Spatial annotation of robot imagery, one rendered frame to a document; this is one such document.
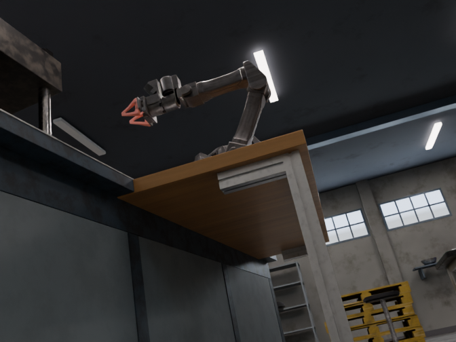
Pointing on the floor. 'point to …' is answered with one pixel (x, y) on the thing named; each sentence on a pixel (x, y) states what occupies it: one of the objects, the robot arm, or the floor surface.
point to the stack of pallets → (406, 312)
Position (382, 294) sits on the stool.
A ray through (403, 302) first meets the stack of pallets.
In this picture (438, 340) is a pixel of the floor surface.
